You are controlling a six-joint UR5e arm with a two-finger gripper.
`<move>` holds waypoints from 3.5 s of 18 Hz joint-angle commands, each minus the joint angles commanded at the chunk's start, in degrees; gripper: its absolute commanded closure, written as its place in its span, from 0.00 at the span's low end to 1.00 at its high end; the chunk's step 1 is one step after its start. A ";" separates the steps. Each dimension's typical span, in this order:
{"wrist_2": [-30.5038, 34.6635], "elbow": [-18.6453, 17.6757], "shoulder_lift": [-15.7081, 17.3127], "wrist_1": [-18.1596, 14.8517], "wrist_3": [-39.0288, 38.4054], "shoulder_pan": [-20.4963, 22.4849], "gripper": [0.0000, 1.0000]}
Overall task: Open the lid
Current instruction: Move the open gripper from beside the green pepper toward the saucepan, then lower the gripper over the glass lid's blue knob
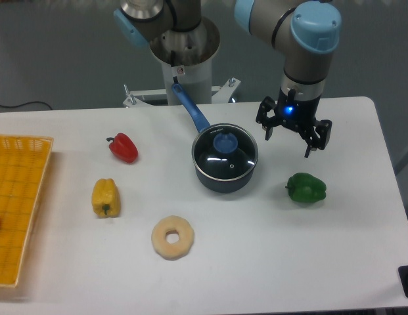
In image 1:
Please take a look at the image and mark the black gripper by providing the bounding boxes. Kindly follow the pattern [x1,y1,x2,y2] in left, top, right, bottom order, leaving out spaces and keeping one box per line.
[256,89,332,158]

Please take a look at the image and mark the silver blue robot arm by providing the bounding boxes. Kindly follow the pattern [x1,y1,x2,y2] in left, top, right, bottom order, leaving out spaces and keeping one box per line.
[114,1,342,152]

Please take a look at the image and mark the glass lid blue knob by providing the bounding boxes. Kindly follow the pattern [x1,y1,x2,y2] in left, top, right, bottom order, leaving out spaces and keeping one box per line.
[192,123,258,181]

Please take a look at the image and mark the green bell pepper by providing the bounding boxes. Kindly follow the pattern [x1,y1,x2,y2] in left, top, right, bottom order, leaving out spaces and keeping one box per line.
[285,173,327,203]

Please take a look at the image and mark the dark blue saucepan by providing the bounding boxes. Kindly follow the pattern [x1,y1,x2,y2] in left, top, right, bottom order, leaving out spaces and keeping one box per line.
[171,83,259,193]

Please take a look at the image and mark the red bell pepper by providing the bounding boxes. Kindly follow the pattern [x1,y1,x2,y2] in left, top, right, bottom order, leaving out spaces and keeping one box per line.
[106,133,139,163]

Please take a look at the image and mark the beige donut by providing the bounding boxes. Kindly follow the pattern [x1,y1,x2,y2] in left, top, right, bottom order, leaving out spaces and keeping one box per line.
[151,215,194,261]

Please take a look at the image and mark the black object at table edge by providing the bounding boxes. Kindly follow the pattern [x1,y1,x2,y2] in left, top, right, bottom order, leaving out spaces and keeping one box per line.
[398,265,408,298]

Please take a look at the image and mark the yellow bell pepper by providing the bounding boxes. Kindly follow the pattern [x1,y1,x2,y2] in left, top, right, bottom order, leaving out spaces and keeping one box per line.
[91,178,121,218]

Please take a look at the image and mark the yellow plastic basket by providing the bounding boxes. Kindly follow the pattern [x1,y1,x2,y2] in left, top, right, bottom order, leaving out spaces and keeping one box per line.
[0,135,54,287]

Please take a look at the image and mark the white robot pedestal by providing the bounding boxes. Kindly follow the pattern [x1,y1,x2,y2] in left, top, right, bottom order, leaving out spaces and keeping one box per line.
[123,17,241,108]

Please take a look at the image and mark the black floor cable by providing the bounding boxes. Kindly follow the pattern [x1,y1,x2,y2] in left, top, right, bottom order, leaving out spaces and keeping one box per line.
[0,100,54,111]

